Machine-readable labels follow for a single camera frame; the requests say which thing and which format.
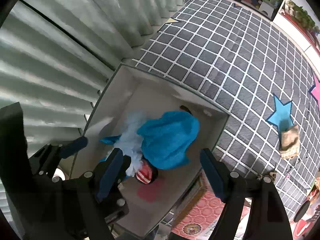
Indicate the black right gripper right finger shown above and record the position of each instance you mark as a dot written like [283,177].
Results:
[267,217]

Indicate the blue plush towel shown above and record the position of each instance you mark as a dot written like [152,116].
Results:
[166,139]

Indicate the grey checked blanket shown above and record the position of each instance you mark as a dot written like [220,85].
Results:
[242,63]

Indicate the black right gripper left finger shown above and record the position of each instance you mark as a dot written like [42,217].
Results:
[105,174]

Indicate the pale green curtain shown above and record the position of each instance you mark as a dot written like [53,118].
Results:
[57,56]

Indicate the pink sponge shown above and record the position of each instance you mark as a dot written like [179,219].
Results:
[151,192]

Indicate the pink red carton box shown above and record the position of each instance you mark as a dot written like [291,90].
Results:
[199,211]

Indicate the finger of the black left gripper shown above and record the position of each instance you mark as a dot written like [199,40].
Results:
[73,147]

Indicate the light blue fluffy toy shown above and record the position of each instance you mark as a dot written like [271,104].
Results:
[130,142]

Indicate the black round disc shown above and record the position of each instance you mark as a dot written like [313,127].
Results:
[302,211]

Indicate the white storage box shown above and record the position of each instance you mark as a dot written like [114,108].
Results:
[133,90]

